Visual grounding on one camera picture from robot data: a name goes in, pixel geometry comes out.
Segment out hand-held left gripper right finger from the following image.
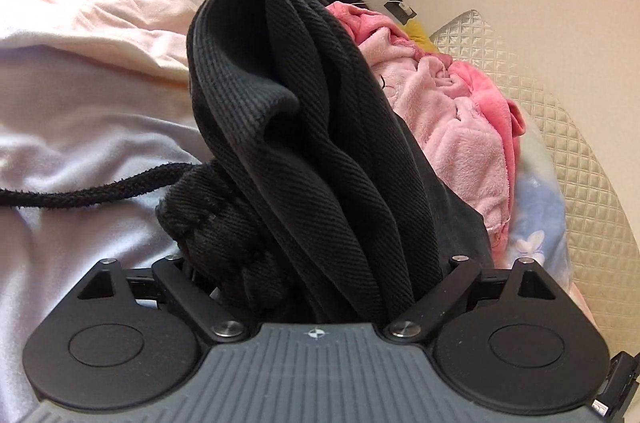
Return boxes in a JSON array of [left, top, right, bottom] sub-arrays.
[[384, 254, 559, 344]]

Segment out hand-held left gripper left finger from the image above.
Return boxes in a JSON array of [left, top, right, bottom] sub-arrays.
[[76, 254, 250, 345]]

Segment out black drawstring pants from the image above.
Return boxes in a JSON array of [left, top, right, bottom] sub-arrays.
[[0, 0, 495, 325]]

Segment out blue floral pillow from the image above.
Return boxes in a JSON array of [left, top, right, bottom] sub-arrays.
[[500, 123, 572, 286]]

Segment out pink fleece garment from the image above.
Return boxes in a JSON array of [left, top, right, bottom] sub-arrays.
[[325, 0, 527, 250]]

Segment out quilted beige headboard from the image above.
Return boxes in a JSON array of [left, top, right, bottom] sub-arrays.
[[429, 8, 640, 356]]

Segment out yellow cloth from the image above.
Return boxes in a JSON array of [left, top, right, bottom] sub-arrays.
[[404, 19, 442, 55]]

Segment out bed with pale pink sheet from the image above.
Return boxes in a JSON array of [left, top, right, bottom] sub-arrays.
[[0, 0, 281, 423]]

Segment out wall socket with charger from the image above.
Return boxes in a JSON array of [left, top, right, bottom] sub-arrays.
[[357, 0, 417, 25]]

